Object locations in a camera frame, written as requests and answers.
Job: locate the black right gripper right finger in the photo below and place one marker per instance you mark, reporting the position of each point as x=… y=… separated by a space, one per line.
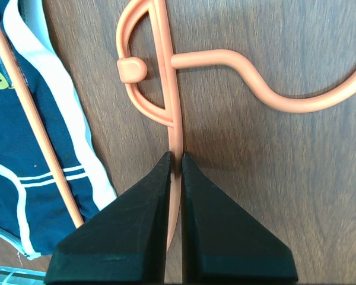
x=222 y=243

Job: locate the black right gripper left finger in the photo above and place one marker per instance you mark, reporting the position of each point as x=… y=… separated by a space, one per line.
x=125 y=243

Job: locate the navy blue underwear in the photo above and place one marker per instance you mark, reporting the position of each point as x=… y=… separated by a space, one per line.
x=33 y=215

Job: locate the orange plastic hanger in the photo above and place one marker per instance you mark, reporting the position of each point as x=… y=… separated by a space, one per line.
x=147 y=66

